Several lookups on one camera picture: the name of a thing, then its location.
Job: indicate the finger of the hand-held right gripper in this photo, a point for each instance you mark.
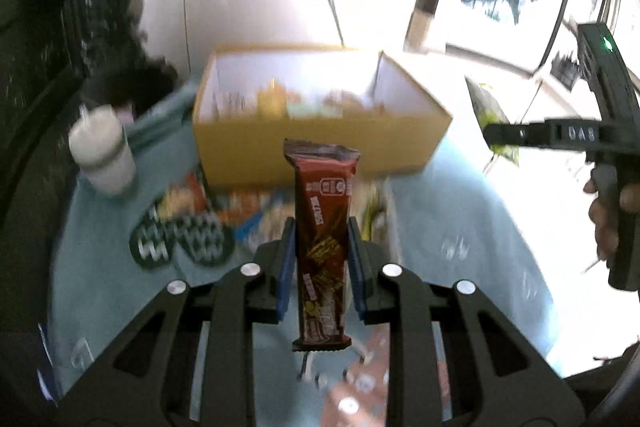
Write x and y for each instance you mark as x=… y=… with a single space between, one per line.
x=515 y=133

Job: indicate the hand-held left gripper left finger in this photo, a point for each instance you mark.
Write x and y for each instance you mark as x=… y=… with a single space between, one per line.
x=286 y=269

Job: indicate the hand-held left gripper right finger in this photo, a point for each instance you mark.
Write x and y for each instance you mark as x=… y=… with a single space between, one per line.
x=356 y=269

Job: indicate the green snack packet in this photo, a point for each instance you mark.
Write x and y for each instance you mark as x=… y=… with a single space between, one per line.
x=487 y=107

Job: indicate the brown chocolate bar packet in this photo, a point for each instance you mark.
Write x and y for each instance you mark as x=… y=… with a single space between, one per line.
x=322 y=232

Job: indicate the yellow cardboard box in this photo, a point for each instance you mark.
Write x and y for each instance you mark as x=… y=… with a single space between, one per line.
x=320 y=147

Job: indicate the person's right hand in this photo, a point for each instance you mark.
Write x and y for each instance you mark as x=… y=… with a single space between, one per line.
x=602 y=217

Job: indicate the dark small boxes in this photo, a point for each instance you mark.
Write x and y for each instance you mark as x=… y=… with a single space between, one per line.
x=565 y=67

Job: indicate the light blue printed tablecloth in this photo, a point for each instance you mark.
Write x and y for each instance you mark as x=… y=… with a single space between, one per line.
x=460 y=227

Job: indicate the cardboard corner protector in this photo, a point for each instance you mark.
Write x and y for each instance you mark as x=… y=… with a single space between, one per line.
x=419 y=32

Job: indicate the white lidded cup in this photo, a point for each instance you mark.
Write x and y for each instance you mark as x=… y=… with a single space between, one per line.
x=102 y=152

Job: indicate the dark carved wooden furniture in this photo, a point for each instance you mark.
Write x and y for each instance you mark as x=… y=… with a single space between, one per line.
x=45 y=57

